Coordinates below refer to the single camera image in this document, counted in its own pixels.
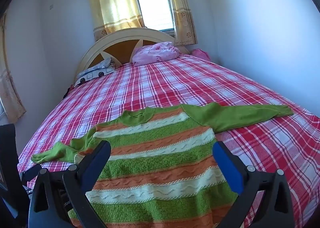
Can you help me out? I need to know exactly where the yellow curtain panel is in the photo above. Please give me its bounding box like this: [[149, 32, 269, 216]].
[[89, 0, 145, 41], [170, 0, 197, 46]]

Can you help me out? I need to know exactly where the yellow curtain right panel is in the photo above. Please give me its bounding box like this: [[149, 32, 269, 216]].
[[170, 0, 197, 46]]

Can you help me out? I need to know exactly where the red white plaid bed sheet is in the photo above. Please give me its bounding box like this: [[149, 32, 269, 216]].
[[18, 55, 319, 227]]

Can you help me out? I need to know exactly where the green orange striped knit sweater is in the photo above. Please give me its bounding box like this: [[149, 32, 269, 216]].
[[31, 102, 292, 227]]

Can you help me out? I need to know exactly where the grey car print pillow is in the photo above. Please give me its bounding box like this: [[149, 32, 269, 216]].
[[74, 58, 116, 87]]

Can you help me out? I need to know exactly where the cream wooden headboard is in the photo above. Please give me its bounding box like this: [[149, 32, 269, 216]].
[[75, 28, 175, 75]]

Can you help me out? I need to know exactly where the yellow curtain left panel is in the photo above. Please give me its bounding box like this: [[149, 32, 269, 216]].
[[89, 0, 145, 41]]

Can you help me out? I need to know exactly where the pink pillow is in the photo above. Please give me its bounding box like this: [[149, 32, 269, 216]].
[[132, 42, 181, 66]]

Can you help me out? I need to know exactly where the pink cloth by wall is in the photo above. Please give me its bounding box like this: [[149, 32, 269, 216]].
[[191, 49, 211, 61]]

